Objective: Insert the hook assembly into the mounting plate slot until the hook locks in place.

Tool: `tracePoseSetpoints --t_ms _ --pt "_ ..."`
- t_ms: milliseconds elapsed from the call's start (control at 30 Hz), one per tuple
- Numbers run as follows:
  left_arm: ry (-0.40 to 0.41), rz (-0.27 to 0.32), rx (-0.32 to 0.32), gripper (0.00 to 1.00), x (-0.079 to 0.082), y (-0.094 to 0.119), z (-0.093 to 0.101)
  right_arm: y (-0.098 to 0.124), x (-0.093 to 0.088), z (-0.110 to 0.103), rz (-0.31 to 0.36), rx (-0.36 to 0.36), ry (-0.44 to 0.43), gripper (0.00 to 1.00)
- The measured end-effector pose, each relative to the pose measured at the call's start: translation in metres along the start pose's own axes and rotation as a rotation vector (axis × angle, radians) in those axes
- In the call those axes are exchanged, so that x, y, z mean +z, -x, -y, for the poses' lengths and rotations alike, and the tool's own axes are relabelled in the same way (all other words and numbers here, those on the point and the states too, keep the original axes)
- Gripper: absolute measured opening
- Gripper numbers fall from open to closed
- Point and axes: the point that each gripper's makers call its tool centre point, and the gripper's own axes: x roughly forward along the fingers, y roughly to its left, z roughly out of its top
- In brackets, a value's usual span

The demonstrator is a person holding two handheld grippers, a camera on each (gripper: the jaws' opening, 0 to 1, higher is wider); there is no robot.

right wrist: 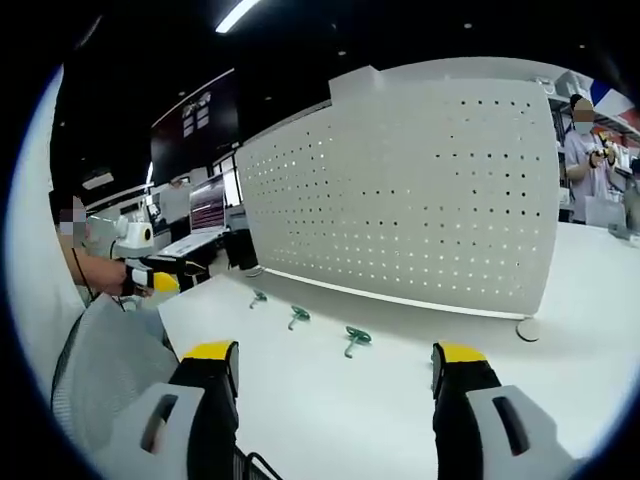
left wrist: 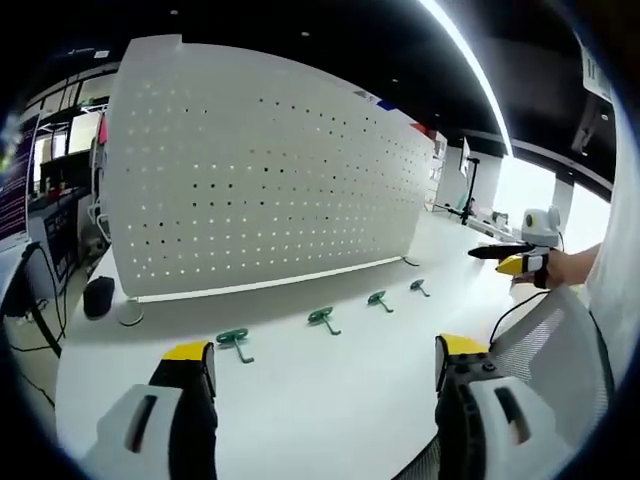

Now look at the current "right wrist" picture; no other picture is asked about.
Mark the person's white shirt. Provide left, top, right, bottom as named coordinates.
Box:
left=6, top=64, right=91, bottom=401

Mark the person's left hand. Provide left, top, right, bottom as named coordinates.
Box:
left=113, top=261, right=147, bottom=300

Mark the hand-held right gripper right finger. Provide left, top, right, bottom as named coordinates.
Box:
left=430, top=340, right=592, bottom=480

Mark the computer monitor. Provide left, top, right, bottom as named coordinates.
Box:
left=188, top=175, right=227, bottom=232

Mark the black wire frame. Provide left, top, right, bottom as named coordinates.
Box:
left=234, top=443, right=284, bottom=480

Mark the grey mesh chair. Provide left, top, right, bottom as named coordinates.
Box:
left=51, top=292, right=180, bottom=454

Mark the white perforated mounting plate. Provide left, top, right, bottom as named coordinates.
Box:
left=234, top=63, right=561, bottom=343

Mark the ceiling light strip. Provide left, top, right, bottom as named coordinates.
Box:
left=214, top=0, right=263, bottom=34

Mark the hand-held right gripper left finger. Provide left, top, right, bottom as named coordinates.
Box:
left=106, top=339, right=241, bottom=480

